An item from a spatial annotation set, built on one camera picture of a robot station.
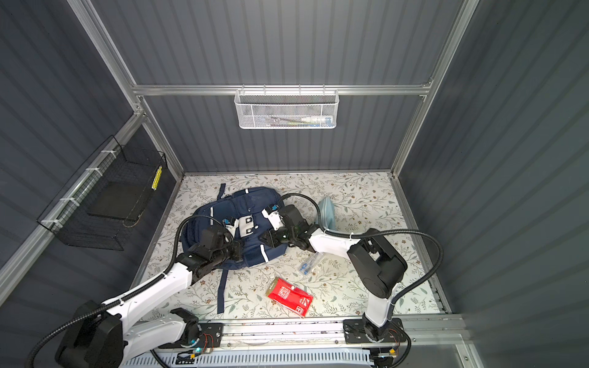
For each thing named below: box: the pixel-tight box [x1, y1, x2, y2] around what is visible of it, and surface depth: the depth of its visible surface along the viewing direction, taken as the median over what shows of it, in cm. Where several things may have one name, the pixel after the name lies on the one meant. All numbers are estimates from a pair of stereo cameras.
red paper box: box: [266, 276, 314, 319], surface depth 82 cm
